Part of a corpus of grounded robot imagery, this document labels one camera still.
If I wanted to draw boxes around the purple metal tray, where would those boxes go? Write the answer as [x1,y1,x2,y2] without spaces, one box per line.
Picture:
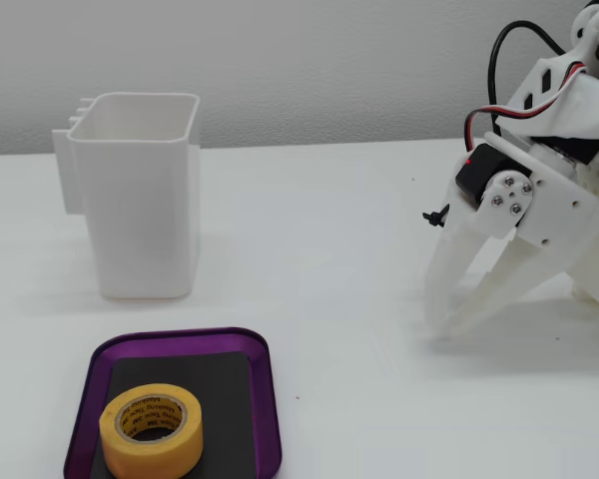
[62,325,285,479]

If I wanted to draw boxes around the yellow masking tape roll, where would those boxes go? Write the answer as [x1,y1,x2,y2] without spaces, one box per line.
[98,380,205,479]

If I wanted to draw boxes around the red white black wire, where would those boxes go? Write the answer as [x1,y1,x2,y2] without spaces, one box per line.
[462,60,588,152]

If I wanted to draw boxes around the black tray pad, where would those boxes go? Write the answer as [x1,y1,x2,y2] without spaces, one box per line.
[90,349,262,479]

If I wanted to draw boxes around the black cable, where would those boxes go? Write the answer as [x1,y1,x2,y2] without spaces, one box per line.
[486,18,571,125]

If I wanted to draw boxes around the black zip tie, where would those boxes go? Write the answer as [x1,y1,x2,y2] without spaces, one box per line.
[420,203,451,229]

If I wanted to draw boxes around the white plastic box container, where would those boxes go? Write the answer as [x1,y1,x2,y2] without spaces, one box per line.
[51,91,203,301]

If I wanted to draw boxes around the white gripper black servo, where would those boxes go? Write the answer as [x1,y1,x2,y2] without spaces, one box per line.
[424,131,599,340]

